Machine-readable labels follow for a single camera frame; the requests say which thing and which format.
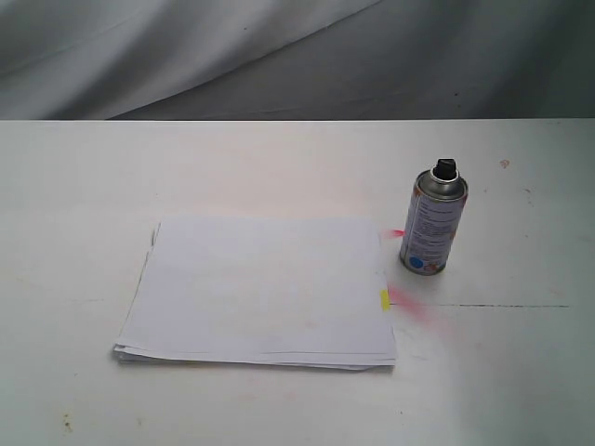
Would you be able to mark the white spray paint can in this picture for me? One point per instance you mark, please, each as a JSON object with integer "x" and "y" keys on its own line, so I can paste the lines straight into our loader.
{"x": 437, "y": 202}

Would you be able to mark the white paper stack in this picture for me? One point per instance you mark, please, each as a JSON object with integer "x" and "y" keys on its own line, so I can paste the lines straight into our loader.
{"x": 275, "y": 291}

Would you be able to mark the white backdrop cloth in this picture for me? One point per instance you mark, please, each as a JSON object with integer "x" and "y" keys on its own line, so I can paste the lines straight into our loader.
{"x": 296, "y": 60}

